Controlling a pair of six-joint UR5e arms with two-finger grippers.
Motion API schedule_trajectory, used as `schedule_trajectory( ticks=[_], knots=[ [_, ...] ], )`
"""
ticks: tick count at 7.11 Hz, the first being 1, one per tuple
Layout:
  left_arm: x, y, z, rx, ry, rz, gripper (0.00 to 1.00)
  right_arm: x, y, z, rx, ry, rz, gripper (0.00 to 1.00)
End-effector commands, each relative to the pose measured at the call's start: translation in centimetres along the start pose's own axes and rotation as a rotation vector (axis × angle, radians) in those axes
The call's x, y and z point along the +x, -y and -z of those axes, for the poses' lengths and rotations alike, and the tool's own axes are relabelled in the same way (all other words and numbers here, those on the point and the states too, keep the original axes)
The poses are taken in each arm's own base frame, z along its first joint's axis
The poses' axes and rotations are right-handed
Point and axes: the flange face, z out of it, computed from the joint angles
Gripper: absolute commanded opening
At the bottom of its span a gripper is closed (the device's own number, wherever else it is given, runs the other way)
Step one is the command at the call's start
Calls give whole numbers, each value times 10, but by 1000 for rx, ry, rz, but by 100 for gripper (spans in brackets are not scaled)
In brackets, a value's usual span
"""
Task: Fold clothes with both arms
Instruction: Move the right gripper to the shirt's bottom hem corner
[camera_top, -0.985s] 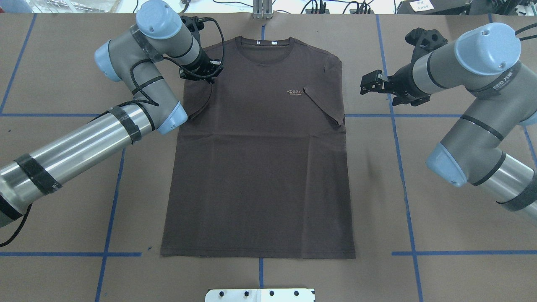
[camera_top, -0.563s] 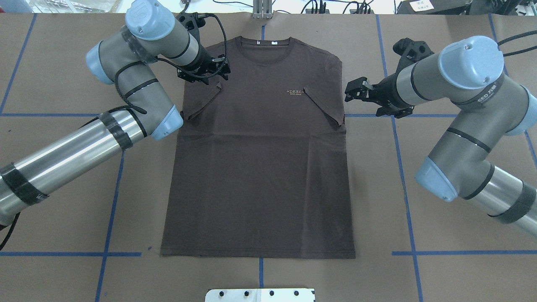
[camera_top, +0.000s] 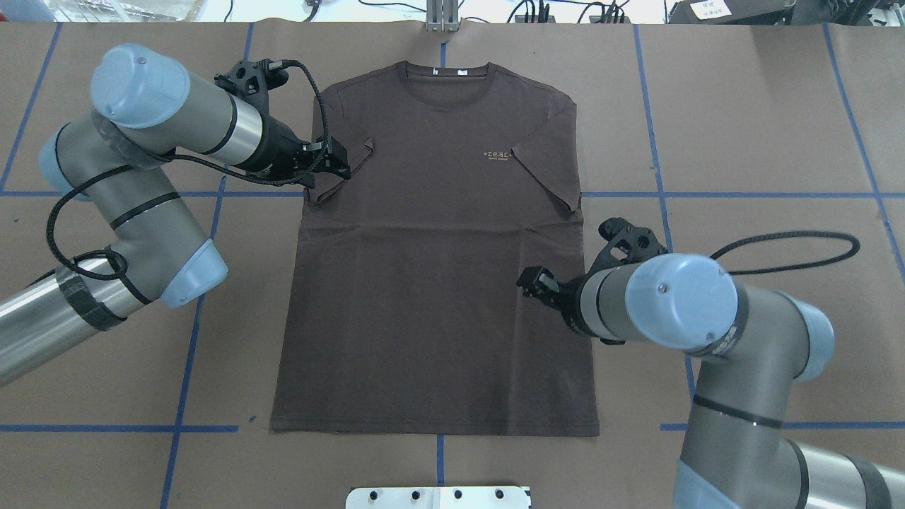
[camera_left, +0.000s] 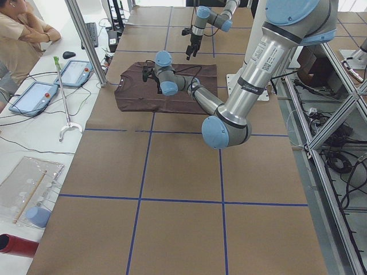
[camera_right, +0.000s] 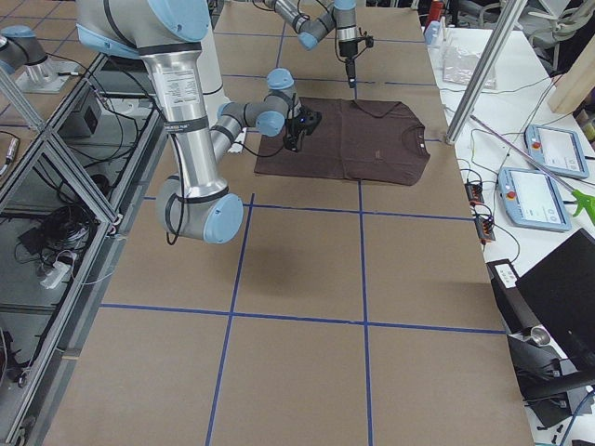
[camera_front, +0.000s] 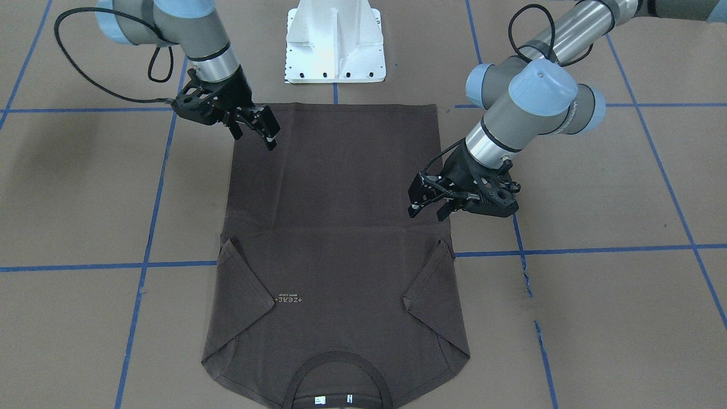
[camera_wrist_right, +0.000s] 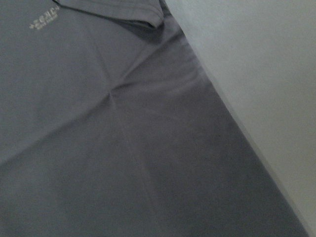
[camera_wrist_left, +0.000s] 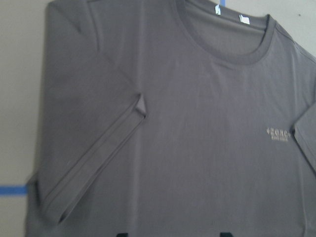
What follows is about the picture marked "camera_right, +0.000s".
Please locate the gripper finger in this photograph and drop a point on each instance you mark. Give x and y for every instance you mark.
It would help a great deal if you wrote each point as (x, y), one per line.
(350, 72)

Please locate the far blue teach pendant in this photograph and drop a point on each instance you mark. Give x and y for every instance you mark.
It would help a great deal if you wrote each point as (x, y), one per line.
(558, 149)

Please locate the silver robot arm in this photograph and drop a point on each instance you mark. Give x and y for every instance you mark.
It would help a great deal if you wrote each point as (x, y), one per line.
(167, 37)
(338, 17)

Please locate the aluminium frame post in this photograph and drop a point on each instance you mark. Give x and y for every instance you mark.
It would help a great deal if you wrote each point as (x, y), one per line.
(496, 42)

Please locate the black monitor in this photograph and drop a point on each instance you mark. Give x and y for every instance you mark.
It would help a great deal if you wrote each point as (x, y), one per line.
(560, 292)

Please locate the aluminium frame cabinet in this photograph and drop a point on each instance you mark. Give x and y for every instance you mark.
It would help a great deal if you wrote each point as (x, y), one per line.
(83, 161)

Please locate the blue teach pendant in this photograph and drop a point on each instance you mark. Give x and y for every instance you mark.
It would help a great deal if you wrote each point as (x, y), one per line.
(558, 149)
(532, 200)

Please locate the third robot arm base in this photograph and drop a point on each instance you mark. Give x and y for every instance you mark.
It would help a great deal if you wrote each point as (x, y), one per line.
(20, 48)

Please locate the green grabber tool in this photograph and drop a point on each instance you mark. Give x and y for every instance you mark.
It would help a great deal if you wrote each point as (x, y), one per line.
(584, 202)

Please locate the dark brown t-shirt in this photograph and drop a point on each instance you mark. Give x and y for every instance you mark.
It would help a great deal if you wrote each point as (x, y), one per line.
(356, 139)

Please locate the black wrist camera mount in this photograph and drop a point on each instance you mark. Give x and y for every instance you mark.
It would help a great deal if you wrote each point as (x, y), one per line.
(310, 120)
(364, 41)

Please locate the near blue teach pendant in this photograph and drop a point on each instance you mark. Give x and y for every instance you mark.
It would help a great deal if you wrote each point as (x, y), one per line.
(532, 200)

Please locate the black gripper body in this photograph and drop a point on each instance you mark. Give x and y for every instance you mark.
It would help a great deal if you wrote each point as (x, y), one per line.
(347, 50)
(294, 126)

